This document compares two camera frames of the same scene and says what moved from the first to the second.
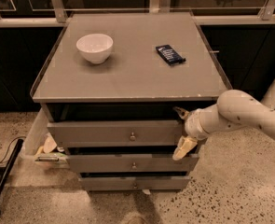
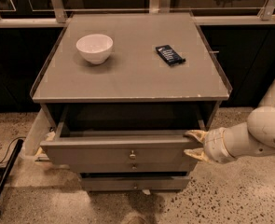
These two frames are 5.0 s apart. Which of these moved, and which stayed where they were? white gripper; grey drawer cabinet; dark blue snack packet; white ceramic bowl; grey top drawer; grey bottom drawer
Moved: white gripper; grey top drawer
Stayed: white ceramic bowl; dark blue snack packet; grey bottom drawer; grey drawer cabinet
